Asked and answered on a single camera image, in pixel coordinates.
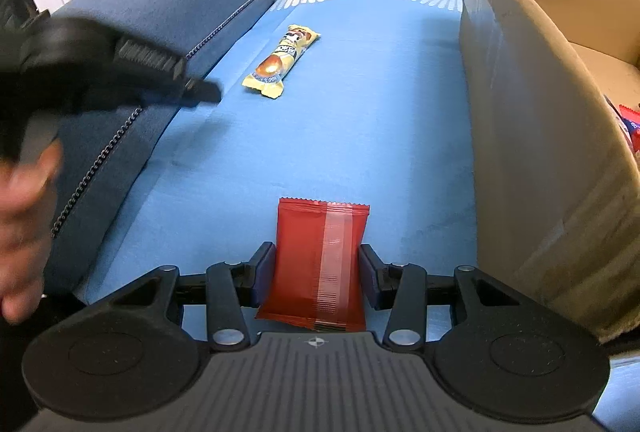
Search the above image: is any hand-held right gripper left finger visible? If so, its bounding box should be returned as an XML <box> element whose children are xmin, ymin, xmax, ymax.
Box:
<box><xmin>106</xmin><ymin>241</ymin><xmax>277</xmax><ymax>354</ymax></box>

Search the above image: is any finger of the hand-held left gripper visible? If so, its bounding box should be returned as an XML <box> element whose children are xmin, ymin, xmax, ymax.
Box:
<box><xmin>144</xmin><ymin>76</ymin><xmax>223</xmax><ymax>109</ymax></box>

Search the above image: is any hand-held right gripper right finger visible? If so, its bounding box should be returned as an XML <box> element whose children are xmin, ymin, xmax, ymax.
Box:
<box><xmin>357</xmin><ymin>243</ymin><xmax>527</xmax><ymax>354</ymax></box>

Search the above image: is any plain red snack packet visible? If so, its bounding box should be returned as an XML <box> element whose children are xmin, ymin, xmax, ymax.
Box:
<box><xmin>255</xmin><ymin>198</ymin><xmax>371</xmax><ymax>333</ymax></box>

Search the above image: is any yellow snack bar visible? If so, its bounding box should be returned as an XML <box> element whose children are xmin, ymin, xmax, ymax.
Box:
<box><xmin>242</xmin><ymin>24</ymin><xmax>320</xmax><ymax>100</ymax></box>

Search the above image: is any brown cardboard box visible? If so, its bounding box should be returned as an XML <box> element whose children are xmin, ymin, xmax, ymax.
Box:
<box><xmin>459</xmin><ymin>0</ymin><xmax>640</xmax><ymax>346</ymax></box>

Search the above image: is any red and blue snack packet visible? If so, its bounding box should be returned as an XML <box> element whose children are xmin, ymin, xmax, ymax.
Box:
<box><xmin>602</xmin><ymin>94</ymin><xmax>640</xmax><ymax>149</ymax></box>

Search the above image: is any person's left hand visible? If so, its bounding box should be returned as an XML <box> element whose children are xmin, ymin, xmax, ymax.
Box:
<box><xmin>0</xmin><ymin>144</ymin><xmax>66</xmax><ymax>326</ymax></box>

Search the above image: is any blue cream printed sheet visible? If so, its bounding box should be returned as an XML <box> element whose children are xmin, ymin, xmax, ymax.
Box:
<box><xmin>82</xmin><ymin>0</ymin><xmax>640</xmax><ymax>432</ymax></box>

